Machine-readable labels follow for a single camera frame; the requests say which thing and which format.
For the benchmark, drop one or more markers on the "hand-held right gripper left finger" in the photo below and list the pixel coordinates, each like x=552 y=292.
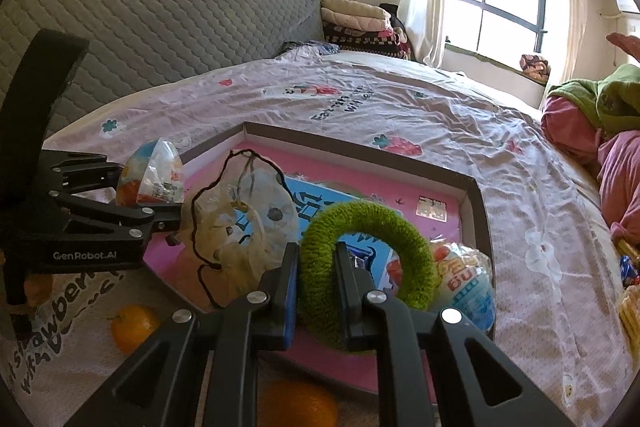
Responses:
x=290 y=307

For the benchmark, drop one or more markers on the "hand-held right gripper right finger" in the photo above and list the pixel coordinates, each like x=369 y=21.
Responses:
x=352 y=307

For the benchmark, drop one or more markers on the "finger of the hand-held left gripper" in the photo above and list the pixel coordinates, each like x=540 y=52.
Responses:
x=125 y=214
x=85 y=169

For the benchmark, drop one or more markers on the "orange egg toy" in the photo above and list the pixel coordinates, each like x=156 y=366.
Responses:
x=152 y=177

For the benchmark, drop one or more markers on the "green fuzzy scrunchie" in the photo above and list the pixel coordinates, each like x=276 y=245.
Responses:
x=320 y=247

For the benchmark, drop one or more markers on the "blue egg toy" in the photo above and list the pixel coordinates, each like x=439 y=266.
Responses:
x=467 y=287

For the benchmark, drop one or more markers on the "shallow cardboard box tray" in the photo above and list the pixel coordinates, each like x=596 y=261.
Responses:
x=477 y=207

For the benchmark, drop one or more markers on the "person's left hand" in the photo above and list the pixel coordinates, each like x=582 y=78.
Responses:
x=39 y=291

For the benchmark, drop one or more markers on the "orange mandarin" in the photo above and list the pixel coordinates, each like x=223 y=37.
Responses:
x=132 y=327
x=300 y=407

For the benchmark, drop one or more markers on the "cat print plastic bag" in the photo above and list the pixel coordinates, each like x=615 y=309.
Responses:
x=235 y=227

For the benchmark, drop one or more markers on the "pink book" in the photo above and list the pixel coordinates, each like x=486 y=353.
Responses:
x=350 y=177

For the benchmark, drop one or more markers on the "grey quilted headboard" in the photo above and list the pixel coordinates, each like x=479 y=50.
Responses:
x=165 y=27

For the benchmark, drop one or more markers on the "dark blue cloth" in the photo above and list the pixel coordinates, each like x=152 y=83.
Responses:
x=310 y=48

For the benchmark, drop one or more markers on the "dark patterned folded blanket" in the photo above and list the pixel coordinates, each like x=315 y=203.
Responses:
x=365 y=42

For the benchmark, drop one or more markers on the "small blue packet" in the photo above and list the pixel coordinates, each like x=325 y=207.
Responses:
x=628 y=271

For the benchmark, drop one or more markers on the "yellow white scrunchie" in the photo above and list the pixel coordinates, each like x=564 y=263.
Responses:
x=631 y=317

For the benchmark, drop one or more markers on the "yellow knitted item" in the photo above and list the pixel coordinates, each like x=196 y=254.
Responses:
x=631 y=248

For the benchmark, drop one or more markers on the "beige folded blanket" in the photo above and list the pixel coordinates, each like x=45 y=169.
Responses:
x=352 y=12

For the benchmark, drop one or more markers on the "black cloth item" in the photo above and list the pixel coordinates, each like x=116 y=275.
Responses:
x=392 y=14

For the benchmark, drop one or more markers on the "pink clothing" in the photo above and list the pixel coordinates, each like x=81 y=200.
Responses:
x=620 y=172

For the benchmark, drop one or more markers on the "patterned plush bundle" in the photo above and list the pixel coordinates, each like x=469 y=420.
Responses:
x=534 y=68

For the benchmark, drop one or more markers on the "green jacket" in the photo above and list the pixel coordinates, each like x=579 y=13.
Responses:
x=610 y=102

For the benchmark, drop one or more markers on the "white air conditioner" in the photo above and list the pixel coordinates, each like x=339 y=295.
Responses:
x=629 y=2

